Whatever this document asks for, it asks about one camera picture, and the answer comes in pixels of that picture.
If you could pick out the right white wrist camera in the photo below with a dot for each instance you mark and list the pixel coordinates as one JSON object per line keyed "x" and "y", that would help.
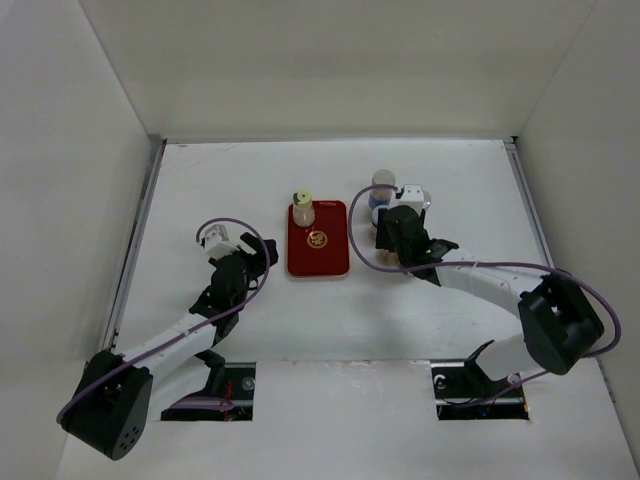
{"x": 411, "y": 195}

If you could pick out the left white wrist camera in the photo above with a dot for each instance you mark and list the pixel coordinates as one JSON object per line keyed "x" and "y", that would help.
{"x": 216, "y": 242}

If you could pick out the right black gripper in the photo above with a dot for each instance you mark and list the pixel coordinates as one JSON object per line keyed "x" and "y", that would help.
{"x": 384, "y": 239}

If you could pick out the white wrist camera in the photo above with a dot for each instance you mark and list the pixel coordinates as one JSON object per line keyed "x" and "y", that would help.
{"x": 216, "y": 242}
{"x": 411, "y": 195}

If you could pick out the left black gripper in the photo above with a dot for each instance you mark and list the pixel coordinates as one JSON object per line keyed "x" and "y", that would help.
{"x": 257, "y": 265}

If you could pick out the pink cap condiment bottle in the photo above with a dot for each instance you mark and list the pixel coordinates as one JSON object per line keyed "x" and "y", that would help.
{"x": 388, "y": 259}

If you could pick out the red label jar rear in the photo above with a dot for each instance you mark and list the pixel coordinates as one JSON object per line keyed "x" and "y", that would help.
{"x": 375, "y": 215}

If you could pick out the blue label silver cap bottle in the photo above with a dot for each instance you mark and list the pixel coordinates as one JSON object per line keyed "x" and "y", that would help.
{"x": 381, "y": 195}

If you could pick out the tall silver cap spice bottle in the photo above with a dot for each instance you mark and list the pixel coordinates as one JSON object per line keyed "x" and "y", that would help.
{"x": 427, "y": 200}

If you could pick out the red lacquer tray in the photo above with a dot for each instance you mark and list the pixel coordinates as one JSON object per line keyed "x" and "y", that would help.
{"x": 322, "y": 249}

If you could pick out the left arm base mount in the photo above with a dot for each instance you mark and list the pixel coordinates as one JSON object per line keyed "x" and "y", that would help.
{"x": 227, "y": 395}

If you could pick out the yellow cap condiment bottle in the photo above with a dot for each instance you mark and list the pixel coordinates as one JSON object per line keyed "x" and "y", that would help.
{"x": 303, "y": 212}

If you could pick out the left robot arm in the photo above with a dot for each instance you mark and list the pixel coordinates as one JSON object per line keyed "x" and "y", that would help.
{"x": 119, "y": 393}

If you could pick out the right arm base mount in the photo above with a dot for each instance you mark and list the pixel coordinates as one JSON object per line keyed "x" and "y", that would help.
{"x": 463, "y": 392}

